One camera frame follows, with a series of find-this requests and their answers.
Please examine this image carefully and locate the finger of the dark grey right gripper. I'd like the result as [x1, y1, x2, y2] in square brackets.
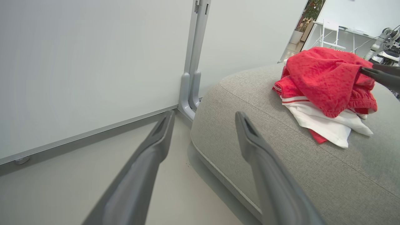
[372, 64, 400, 76]
[359, 67, 400, 92]

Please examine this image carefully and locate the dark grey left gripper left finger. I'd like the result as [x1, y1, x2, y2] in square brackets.
[82, 110, 175, 225]

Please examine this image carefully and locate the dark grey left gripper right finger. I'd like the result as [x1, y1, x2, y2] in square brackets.
[235, 111, 325, 225]

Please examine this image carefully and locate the red and white shirt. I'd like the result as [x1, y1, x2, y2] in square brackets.
[272, 47, 378, 148]

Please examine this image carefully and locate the grey fabric sofa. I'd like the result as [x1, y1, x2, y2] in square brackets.
[190, 62, 400, 225]

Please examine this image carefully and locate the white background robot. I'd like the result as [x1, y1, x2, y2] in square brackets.
[364, 27, 400, 66]

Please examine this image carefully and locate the white table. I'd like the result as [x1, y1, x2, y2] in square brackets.
[312, 21, 377, 53]

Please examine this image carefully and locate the white chair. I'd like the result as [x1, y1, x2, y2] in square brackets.
[312, 19, 346, 50]

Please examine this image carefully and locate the green potted plant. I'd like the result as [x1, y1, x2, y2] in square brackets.
[302, 0, 325, 32]

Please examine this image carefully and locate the white plant pot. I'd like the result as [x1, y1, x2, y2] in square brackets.
[290, 30, 304, 44]

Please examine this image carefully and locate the grey partition support foot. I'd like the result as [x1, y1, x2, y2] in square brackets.
[178, 72, 196, 121]
[188, 70, 202, 111]

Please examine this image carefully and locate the grey partition post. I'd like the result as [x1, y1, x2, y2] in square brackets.
[184, 0, 211, 74]

